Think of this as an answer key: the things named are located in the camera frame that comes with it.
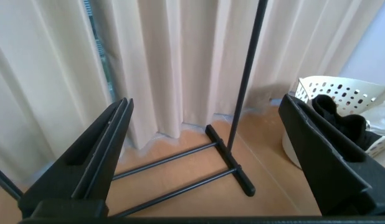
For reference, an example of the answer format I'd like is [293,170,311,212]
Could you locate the white laundry basket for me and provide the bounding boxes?
[282,75,385,170]

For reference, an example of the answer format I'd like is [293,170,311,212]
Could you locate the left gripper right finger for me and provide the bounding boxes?
[278,93,385,217]

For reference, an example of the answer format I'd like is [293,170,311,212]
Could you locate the window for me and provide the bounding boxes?
[82,0,116,102]

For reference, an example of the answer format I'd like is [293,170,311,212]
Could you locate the black shorts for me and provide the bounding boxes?
[311,94,383,152]

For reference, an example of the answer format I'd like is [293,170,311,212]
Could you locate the beige curtain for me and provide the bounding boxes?
[0,0,114,189]
[88,0,385,150]

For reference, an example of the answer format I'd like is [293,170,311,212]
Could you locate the white garment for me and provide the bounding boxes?
[359,104,385,136]

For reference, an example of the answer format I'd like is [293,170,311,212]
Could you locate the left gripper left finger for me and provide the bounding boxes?
[17,97,135,218]

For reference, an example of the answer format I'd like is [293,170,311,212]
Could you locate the black clothes rack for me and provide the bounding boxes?
[0,0,270,218]

